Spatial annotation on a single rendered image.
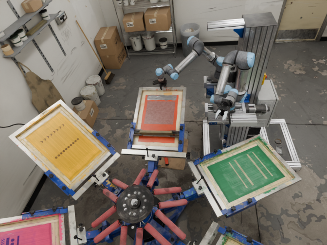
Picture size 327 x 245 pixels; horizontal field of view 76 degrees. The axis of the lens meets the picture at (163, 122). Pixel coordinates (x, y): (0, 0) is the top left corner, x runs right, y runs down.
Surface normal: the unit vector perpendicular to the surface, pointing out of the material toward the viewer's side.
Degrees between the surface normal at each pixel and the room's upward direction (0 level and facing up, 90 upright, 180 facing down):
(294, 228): 0
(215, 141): 0
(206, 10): 90
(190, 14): 90
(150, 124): 16
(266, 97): 0
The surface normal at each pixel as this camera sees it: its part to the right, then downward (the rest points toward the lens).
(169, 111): -0.17, -0.41
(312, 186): -0.13, -0.65
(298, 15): -0.14, 0.76
